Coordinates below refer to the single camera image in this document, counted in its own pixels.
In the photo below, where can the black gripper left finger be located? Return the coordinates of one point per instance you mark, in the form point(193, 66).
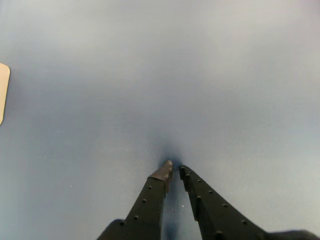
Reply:
point(147, 207)

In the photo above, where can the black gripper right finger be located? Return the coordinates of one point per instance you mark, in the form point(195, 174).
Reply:
point(215, 212)

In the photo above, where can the cream square container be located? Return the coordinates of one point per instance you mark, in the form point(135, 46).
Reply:
point(3, 92)

